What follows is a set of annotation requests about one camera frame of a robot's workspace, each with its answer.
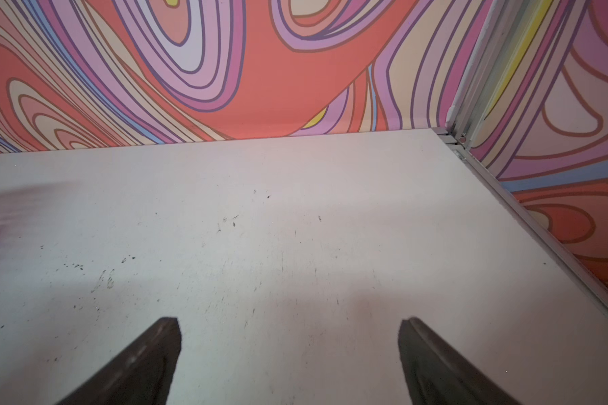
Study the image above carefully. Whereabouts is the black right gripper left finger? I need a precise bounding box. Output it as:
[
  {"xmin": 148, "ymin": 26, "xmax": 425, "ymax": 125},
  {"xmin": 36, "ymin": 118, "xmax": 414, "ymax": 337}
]
[{"xmin": 59, "ymin": 317, "xmax": 182, "ymax": 404}]

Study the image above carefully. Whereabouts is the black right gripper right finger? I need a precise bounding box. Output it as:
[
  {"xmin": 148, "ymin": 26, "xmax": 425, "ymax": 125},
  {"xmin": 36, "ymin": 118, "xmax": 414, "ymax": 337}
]
[{"xmin": 398, "ymin": 317, "xmax": 518, "ymax": 404}]

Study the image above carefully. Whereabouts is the aluminium frame post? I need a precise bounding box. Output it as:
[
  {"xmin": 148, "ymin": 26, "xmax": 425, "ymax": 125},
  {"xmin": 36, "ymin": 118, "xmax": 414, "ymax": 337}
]
[{"xmin": 445, "ymin": 1, "xmax": 533, "ymax": 151}]

